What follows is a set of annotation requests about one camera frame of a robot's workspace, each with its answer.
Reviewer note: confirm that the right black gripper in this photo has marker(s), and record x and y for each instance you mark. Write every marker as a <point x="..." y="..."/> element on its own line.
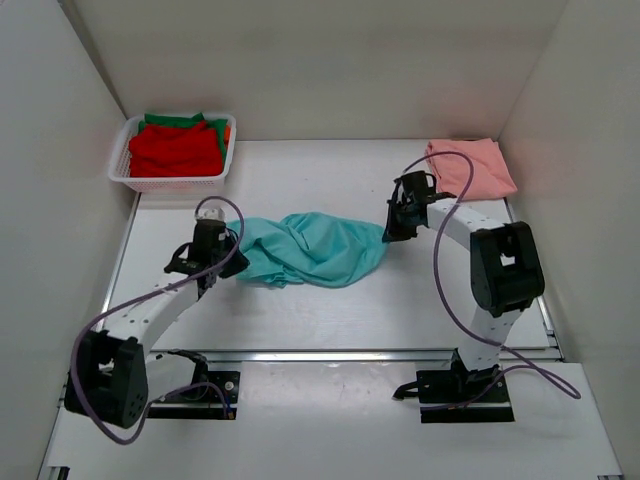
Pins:
<point x="392" y="231"/>

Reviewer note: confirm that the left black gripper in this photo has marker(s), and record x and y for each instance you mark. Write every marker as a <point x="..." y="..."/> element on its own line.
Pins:
<point x="239" y="262"/>

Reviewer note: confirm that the teal t shirt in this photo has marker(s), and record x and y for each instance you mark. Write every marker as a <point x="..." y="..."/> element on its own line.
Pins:
<point x="309" y="248"/>

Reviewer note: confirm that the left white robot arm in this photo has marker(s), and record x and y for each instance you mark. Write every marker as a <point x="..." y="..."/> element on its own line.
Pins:
<point x="117" y="375"/>

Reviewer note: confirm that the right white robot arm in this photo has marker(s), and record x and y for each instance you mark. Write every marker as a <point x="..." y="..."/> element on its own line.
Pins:
<point x="505" y="271"/>

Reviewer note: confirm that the folded pink t shirt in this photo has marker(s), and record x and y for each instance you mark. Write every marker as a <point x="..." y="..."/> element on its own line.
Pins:
<point x="491" y="179"/>

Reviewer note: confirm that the red t shirt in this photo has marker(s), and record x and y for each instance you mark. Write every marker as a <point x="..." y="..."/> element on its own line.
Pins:
<point x="160" y="151"/>

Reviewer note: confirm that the orange t shirt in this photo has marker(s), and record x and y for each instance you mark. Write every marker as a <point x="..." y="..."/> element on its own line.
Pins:
<point x="227" y="135"/>

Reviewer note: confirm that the green t shirt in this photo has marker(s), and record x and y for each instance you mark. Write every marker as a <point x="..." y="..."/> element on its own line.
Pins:
<point x="187" y="122"/>

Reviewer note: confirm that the white plastic basket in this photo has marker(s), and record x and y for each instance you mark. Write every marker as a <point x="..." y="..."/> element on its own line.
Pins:
<point x="118" y="170"/>

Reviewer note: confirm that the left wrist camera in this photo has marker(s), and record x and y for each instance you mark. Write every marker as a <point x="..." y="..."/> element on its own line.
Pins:
<point x="210" y="214"/>

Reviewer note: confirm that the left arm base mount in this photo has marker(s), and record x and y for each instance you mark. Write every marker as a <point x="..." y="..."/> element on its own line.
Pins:
<point x="185" y="385"/>

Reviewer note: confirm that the metal table rail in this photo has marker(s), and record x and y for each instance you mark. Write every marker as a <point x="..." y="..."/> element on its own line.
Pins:
<point x="327" y="356"/>

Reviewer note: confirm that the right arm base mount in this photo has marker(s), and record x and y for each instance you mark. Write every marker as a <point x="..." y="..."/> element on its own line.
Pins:
<point x="459" y="395"/>

